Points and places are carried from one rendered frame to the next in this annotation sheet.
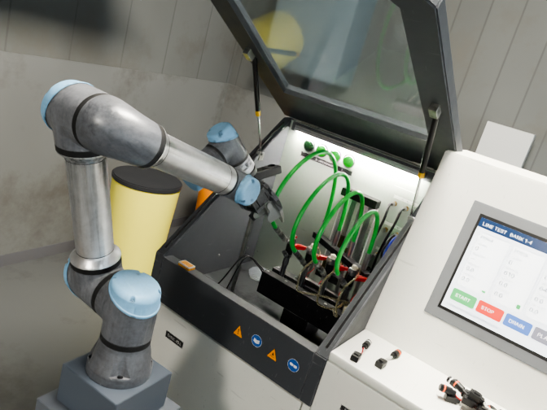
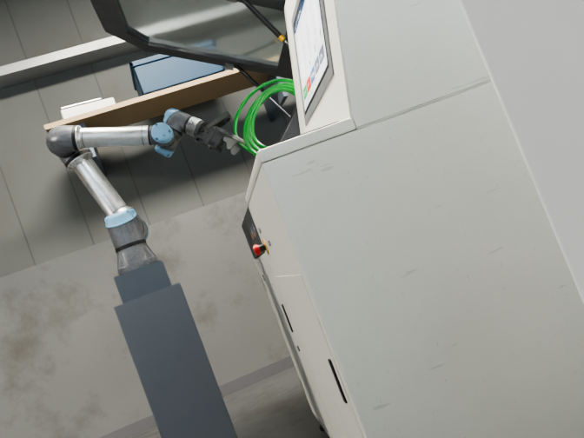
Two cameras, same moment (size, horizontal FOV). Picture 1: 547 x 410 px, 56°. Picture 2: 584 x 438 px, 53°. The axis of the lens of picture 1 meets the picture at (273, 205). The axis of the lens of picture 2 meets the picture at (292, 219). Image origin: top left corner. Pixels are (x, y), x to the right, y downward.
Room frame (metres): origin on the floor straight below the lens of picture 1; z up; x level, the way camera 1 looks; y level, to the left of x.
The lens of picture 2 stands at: (0.10, -1.80, 0.75)
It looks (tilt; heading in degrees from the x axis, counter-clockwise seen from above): 3 degrees up; 50
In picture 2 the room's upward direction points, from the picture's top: 21 degrees counter-clockwise
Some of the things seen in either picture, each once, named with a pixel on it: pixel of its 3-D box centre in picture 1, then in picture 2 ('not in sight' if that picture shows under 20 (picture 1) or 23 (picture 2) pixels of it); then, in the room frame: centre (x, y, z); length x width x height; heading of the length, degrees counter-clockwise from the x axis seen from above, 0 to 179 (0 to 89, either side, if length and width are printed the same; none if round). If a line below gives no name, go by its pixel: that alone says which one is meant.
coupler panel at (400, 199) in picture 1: (395, 233); not in sight; (1.75, -0.44, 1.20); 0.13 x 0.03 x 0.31; 58
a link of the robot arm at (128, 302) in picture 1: (130, 305); (124, 228); (1.05, 0.25, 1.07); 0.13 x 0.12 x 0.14; 55
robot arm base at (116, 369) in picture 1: (123, 350); (135, 256); (1.04, 0.24, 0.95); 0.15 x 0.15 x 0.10
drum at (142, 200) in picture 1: (137, 228); not in sight; (3.15, 0.82, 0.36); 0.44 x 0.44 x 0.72
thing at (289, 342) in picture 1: (229, 320); (256, 234); (1.45, 0.03, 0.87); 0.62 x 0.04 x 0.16; 58
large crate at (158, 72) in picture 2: not in sight; (178, 78); (2.25, 1.32, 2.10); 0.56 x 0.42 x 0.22; 153
